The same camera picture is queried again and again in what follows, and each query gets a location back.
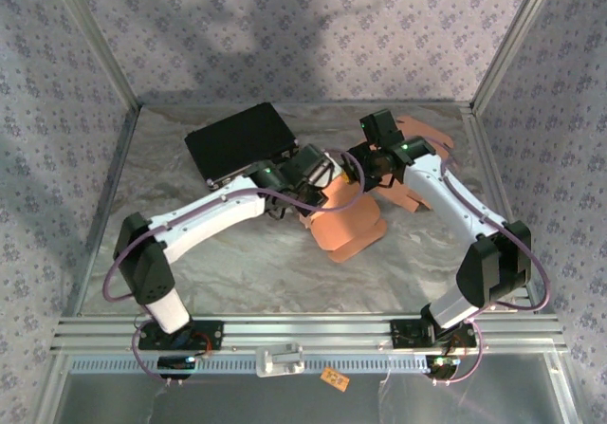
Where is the white plastic bracket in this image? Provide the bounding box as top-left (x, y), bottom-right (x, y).
top-left (254, 341), bottom-right (305, 378)

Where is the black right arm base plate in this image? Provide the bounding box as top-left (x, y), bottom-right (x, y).
top-left (391, 318), bottom-right (478, 349)

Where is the small black circuit board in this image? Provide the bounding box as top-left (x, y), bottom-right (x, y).
top-left (157, 355), bottom-right (196, 380)
top-left (426, 355), bottom-right (461, 380)

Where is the aluminium side rail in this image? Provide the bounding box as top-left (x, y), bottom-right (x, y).
top-left (61, 105), bottom-right (142, 319)
top-left (462, 105), bottom-right (537, 314)

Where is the grey slotted cable duct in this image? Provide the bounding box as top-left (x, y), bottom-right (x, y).
top-left (68, 353), bottom-right (428, 376)

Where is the aluminium frame post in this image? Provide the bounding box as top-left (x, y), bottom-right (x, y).
top-left (471, 0), bottom-right (563, 112)
top-left (46, 0), bottom-right (143, 108)

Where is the aluminium mounting rail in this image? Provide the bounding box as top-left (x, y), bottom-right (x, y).
top-left (49, 314), bottom-right (568, 354)

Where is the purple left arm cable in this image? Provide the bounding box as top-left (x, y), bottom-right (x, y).
top-left (102, 148), bottom-right (366, 388)

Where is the orange paper tag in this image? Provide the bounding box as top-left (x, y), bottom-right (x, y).
top-left (321, 366), bottom-right (351, 391)

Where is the black briefcase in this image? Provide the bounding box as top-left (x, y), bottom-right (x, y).
top-left (183, 102), bottom-right (300, 193)

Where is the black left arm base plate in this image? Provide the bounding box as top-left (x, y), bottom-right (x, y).
top-left (137, 320), bottom-right (225, 352)

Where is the grey metal sheet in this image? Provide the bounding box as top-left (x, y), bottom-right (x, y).
top-left (61, 372), bottom-right (565, 424)

